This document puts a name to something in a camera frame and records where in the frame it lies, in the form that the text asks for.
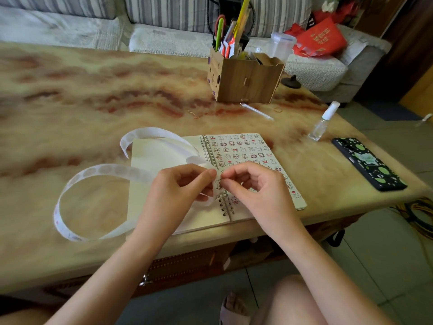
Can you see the person's right hand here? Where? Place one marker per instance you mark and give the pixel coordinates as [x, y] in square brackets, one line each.
[270, 203]

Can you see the person's left hand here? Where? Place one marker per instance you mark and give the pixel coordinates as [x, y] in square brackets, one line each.
[165, 203]

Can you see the person's left thumb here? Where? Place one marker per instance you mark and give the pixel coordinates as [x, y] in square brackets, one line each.
[201, 182]

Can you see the person's right thumb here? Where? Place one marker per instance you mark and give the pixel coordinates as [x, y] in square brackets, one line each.
[235, 191]

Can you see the white round sticker strip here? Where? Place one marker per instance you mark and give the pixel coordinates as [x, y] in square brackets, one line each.
[101, 169]

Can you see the person's left forearm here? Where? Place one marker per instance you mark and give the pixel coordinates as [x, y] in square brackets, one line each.
[108, 284]

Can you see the person's right forearm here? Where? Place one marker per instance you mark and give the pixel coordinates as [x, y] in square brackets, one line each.
[331, 287]

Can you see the spiral notebook with cartoon cover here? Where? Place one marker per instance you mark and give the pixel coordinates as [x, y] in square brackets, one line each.
[243, 148]

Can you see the clear plastic pen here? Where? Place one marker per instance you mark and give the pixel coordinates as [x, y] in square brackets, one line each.
[256, 111]

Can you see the brown bag with zipper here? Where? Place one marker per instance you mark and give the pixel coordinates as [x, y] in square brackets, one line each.
[182, 267]

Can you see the small clear bottle white cap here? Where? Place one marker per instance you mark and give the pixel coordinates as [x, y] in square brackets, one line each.
[319, 126]

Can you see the wooden desk organizer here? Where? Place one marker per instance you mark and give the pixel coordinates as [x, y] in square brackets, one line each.
[243, 77]

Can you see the black round knob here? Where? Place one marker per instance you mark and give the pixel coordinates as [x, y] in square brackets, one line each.
[291, 82]

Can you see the person's pink sandal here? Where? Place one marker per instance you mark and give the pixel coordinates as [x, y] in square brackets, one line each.
[233, 313]

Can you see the person's right leg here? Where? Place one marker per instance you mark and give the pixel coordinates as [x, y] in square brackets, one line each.
[291, 304]

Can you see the phone in green dotted case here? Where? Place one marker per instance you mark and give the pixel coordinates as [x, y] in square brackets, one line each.
[368, 164]

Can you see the red and white utility knife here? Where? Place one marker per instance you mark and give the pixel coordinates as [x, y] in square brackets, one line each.
[230, 47]

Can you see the grey sofa with lace cover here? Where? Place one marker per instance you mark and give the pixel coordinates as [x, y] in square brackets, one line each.
[162, 40]

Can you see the green pen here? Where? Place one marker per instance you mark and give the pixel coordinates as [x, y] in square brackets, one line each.
[219, 33]

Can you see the clear plastic container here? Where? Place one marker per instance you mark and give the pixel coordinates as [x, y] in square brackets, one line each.
[281, 45]

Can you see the red paper bag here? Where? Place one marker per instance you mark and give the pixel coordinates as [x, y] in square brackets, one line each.
[319, 40]

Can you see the striped grey cushion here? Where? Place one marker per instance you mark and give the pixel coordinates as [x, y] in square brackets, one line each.
[169, 11]
[67, 5]

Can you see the yellow ruler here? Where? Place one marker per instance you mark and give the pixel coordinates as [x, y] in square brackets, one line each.
[242, 13]

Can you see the blue floor mat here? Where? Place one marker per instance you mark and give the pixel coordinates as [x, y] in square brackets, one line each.
[392, 111]

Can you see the dark wooden door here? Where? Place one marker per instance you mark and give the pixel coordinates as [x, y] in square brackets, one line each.
[402, 40]

